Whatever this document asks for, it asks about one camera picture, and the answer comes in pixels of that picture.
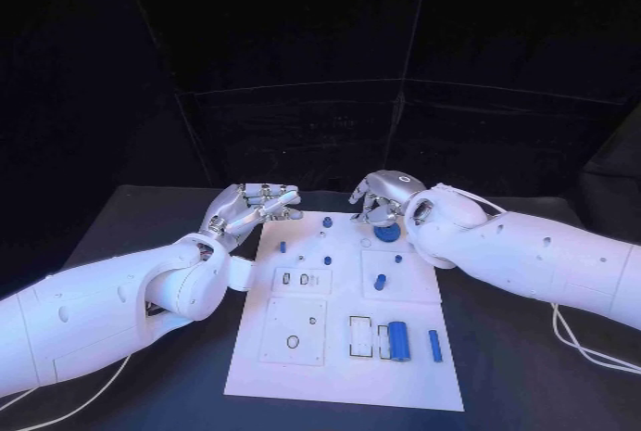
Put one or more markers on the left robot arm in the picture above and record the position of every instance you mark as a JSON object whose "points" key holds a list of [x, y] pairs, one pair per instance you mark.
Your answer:
{"points": [[100, 316]]}

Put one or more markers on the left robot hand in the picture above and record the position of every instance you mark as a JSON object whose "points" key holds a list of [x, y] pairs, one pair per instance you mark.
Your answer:
{"points": [[235, 208]]}

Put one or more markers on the thin blue cylinder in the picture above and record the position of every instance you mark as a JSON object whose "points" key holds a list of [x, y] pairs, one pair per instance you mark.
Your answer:
{"points": [[436, 346]]}

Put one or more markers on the blue gear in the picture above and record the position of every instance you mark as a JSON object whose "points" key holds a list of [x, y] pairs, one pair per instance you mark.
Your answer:
{"points": [[387, 234]]}

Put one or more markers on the thick blue cylinder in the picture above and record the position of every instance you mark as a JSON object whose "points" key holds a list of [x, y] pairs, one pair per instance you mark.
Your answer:
{"points": [[400, 340]]}

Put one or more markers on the thin blue peg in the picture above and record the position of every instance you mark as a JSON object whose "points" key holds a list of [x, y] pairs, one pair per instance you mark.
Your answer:
{"points": [[283, 247]]}

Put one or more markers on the white task board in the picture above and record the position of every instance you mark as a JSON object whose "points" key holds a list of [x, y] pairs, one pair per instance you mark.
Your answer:
{"points": [[346, 379]]}

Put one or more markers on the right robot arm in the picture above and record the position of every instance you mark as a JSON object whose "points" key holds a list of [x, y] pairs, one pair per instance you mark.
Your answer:
{"points": [[526, 257]]}

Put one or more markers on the tall blue peg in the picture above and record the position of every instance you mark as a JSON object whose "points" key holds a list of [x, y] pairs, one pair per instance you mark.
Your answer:
{"points": [[381, 282]]}

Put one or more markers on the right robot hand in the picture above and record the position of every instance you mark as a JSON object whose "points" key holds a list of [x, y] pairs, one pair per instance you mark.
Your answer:
{"points": [[394, 186]]}

